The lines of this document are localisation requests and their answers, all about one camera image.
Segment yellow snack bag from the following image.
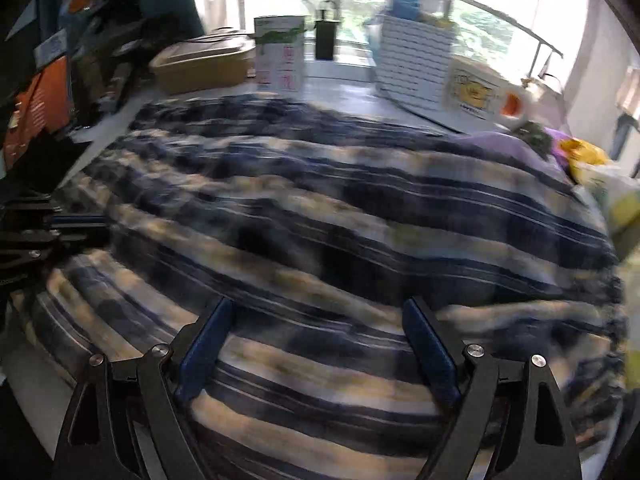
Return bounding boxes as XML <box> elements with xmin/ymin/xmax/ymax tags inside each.
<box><xmin>559</xmin><ymin>138</ymin><xmax>611</xmax><ymax>183</ymax></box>

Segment white yellow cartoon mug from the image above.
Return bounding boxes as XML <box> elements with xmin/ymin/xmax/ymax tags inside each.
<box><xmin>444</xmin><ymin>55</ymin><xmax>533</xmax><ymax>130</ymax></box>

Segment black power adapter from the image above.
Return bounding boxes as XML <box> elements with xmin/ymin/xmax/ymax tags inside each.
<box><xmin>314</xmin><ymin>9</ymin><xmax>340</xmax><ymax>61</ymax></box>

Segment orange screen tablet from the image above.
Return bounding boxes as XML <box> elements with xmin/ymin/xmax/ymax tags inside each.
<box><xmin>1</xmin><ymin>55</ymin><xmax>73</xmax><ymax>172</ymax></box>

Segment yellow green plastic package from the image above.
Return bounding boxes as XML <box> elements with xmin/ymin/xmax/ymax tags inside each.
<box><xmin>575</xmin><ymin>162</ymin><xmax>639</xmax><ymax>261</ymax></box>

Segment plaid blue beige pants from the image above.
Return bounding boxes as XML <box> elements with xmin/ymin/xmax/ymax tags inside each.
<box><xmin>15</xmin><ymin>94</ymin><xmax>627</xmax><ymax>479</ymax></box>

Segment white green tissue box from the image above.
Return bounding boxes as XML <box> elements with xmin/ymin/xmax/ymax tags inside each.
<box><xmin>254</xmin><ymin>15</ymin><xmax>305</xmax><ymax>93</ymax></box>

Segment tan lidded food container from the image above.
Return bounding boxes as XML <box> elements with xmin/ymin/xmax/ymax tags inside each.
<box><xmin>149</xmin><ymin>34</ymin><xmax>255</xmax><ymax>94</ymax></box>

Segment balcony railing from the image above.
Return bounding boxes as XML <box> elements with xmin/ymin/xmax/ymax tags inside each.
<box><xmin>238</xmin><ymin>0</ymin><xmax>564</xmax><ymax>80</ymax></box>

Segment white slatted storage basket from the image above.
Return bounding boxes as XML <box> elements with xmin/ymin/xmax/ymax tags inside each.
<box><xmin>374</xmin><ymin>14</ymin><xmax>457</xmax><ymax>115</ymax></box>

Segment purple cloth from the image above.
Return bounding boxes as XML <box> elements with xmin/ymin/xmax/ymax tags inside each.
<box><xmin>463</xmin><ymin>131</ymin><xmax>567</xmax><ymax>180</ymax></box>

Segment teal curtain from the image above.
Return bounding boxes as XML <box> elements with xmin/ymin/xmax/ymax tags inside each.
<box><xmin>58</xmin><ymin>0</ymin><xmax>204</xmax><ymax>55</ymax></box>

